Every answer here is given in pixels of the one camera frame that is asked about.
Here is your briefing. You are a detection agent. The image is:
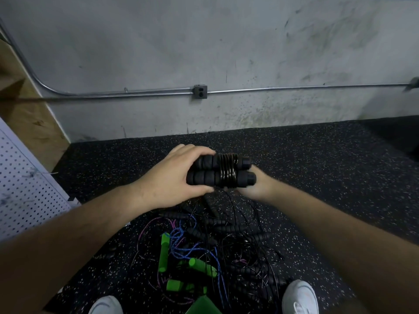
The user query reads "person's right hand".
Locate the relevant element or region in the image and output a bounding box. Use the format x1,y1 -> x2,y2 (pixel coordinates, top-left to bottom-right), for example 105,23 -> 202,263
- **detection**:
236,164 -> 282,205

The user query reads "person's left hand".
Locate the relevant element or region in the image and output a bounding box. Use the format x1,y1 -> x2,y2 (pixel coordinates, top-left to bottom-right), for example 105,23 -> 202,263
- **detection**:
131,143 -> 217,210

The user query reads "black foam-handled jump rope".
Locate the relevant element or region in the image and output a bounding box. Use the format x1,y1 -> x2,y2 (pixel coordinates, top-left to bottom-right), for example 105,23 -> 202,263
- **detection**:
186,152 -> 258,189

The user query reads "pile of jump ropes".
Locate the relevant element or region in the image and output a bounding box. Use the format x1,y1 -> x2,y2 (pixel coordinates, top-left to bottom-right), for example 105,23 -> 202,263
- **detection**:
127,193 -> 289,301

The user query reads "white pegboard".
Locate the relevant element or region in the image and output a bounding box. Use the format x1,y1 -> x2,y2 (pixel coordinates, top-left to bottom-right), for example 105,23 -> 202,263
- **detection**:
0,117 -> 81,242

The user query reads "person's left forearm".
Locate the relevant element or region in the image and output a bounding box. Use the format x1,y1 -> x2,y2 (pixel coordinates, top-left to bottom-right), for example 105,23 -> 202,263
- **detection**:
0,183 -> 145,314

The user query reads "person's right forearm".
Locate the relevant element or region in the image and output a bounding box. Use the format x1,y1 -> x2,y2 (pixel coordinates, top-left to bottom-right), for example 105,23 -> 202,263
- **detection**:
268,181 -> 419,314

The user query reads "metal conduit pipe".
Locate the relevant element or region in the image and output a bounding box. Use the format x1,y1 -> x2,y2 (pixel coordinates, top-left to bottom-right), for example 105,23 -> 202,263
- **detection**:
0,16 -> 419,100

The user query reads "white right shoe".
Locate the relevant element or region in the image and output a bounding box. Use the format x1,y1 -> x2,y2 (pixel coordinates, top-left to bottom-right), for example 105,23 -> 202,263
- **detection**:
282,279 -> 319,314

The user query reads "white shoe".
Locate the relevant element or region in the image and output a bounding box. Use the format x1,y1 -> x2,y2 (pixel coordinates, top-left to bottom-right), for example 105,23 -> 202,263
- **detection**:
282,279 -> 319,314
88,295 -> 124,314

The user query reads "white left shoe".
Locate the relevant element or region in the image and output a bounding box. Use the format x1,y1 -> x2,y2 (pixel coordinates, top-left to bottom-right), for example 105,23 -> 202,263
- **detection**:
88,295 -> 124,314

